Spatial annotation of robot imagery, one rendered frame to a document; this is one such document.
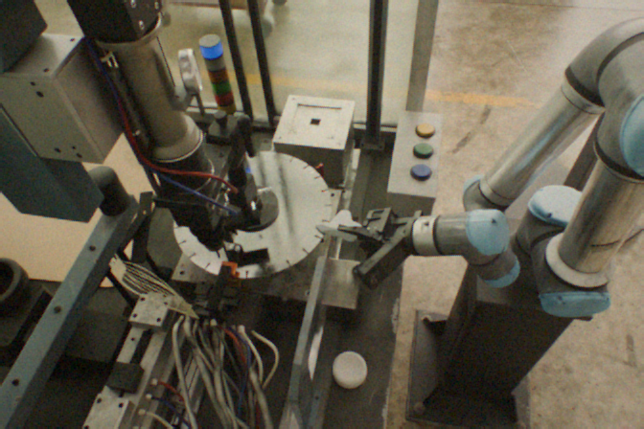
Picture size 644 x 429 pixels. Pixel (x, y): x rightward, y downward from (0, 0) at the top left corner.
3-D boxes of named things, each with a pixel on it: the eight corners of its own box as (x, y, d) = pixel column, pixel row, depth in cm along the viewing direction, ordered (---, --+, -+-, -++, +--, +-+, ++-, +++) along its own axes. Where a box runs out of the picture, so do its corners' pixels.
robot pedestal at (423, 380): (524, 327, 182) (609, 206, 122) (530, 440, 159) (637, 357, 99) (417, 311, 188) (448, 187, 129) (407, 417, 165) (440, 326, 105)
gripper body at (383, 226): (383, 234, 103) (435, 229, 95) (370, 266, 98) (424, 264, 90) (365, 210, 98) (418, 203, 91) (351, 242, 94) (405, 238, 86)
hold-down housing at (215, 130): (239, 186, 89) (214, 98, 73) (262, 191, 88) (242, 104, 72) (225, 208, 86) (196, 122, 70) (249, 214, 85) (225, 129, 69)
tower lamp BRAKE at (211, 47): (206, 46, 107) (202, 33, 104) (225, 47, 106) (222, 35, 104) (198, 57, 104) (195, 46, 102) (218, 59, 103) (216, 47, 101)
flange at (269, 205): (285, 221, 99) (283, 214, 97) (231, 236, 97) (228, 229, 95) (272, 183, 105) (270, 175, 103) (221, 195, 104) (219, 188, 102)
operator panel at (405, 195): (396, 150, 137) (400, 109, 126) (434, 154, 136) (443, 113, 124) (383, 230, 121) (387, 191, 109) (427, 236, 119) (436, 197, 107)
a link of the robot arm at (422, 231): (445, 264, 87) (426, 236, 83) (422, 265, 90) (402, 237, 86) (454, 233, 91) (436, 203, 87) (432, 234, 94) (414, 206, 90)
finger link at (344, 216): (324, 208, 101) (366, 222, 99) (313, 230, 97) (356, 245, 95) (324, 199, 98) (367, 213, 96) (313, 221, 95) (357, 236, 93)
